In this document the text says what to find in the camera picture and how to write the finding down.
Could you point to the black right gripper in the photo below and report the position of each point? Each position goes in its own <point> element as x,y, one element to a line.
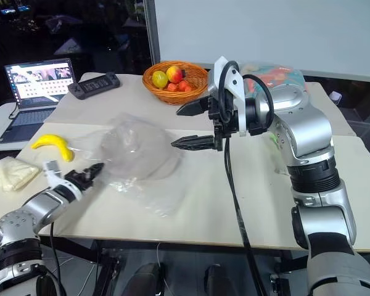
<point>217,111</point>

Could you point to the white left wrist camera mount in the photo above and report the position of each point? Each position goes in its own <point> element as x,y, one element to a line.
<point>57,182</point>

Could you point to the folded cream cloth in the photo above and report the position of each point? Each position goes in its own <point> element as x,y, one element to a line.
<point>10,174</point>

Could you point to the open grey laptop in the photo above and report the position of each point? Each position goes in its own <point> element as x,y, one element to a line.
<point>34,92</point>

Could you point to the yellow toy fruit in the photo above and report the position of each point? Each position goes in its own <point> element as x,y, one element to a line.
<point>159,79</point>

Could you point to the white board panel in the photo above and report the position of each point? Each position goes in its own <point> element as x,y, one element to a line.
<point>265,31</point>

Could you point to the orange wicker basket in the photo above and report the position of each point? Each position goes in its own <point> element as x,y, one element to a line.
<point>175,94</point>

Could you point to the yellow toy banana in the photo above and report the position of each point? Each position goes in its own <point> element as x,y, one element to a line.
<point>57,143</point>

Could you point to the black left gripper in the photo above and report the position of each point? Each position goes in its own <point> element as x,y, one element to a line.
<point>77,179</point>

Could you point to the red yellow toy apple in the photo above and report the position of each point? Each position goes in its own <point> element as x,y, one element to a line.
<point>174,74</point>

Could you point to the dark handheld game console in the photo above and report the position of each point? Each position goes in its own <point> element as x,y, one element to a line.
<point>94,84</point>

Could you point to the clear plastic bag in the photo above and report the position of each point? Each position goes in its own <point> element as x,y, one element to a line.
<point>132,188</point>

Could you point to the grey metal board post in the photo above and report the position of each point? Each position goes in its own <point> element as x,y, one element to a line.
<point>153,31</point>

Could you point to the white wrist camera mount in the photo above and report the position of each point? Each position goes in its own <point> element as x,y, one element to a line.
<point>57,182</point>
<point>234,80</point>

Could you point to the small orange toy fruit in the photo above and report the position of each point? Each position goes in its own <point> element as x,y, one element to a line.
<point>185,86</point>
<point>172,86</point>

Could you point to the black table frame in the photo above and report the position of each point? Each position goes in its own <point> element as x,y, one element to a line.
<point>105,265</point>

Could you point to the small white box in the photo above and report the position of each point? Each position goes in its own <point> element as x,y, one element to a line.
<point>336,97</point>

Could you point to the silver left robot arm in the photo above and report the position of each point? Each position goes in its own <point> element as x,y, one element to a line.
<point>24,216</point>

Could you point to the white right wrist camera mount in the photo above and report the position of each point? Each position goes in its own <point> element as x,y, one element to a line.
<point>234,80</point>

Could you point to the colourful printed plastic package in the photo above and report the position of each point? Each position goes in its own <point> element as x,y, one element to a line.
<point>274,75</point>

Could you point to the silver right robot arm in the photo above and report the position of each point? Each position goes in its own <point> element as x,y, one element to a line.
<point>308,123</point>

